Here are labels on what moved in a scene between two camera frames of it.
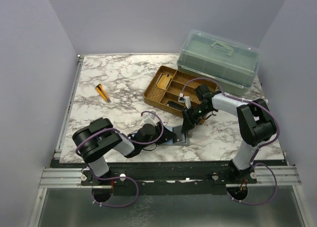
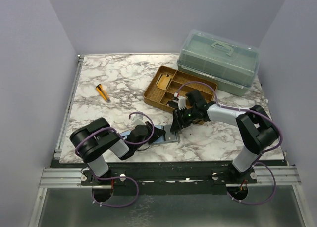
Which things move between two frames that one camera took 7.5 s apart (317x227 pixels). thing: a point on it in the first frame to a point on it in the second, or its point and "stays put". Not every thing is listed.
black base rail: (172, 177) stays put
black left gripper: (166, 136) to (157, 133)
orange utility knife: (100, 90) stays put
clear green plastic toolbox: (216, 58) stays put
